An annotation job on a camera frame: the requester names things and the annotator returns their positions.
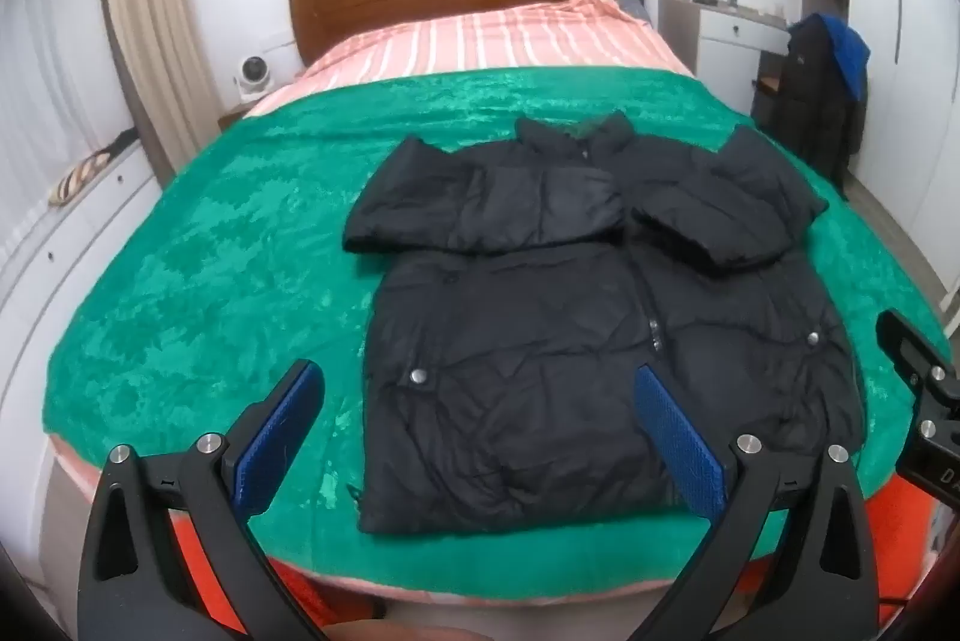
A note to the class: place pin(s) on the blue garment on chair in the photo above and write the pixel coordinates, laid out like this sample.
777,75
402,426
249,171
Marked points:
847,52

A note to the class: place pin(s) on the white desk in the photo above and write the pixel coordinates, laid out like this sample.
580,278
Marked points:
720,29

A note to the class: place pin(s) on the grey pillow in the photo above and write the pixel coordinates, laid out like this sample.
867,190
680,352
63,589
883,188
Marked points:
636,7

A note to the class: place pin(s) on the pink striped bed sheet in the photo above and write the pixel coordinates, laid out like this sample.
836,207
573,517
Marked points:
480,41

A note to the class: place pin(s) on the green plush blanket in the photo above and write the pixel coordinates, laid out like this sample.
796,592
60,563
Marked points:
225,281

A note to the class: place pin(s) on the white wardrobe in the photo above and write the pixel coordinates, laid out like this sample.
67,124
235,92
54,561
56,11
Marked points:
907,48

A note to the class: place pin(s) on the black puffer jacket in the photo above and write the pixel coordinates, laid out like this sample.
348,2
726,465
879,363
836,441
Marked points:
570,326

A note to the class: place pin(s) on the beige curtain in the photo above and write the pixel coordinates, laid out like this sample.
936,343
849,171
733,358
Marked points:
150,11

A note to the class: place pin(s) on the orange bed skirt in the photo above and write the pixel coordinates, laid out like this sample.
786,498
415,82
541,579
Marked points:
840,536

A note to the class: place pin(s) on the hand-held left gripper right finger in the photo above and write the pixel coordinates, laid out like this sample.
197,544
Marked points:
679,450

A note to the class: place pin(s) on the wooden chair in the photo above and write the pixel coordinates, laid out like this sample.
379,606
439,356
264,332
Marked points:
766,83

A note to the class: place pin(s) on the black coat on chair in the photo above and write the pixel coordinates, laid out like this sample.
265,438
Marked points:
806,101

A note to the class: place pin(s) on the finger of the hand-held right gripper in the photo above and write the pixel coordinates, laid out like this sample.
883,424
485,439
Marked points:
907,345

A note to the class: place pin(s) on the white window cabinet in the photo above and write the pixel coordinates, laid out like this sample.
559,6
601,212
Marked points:
67,251

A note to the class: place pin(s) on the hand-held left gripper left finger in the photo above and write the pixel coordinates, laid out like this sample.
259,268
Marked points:
276,435

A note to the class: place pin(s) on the striped rolled cloth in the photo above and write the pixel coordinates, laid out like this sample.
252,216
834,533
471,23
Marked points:
79,179

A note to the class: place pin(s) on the wooden nightstand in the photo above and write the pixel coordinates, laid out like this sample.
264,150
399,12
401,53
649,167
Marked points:
234,117

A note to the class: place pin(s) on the small white fan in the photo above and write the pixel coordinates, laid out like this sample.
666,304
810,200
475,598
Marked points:
252,74

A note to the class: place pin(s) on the white sheer curtain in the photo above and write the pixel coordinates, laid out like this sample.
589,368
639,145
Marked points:
52,63

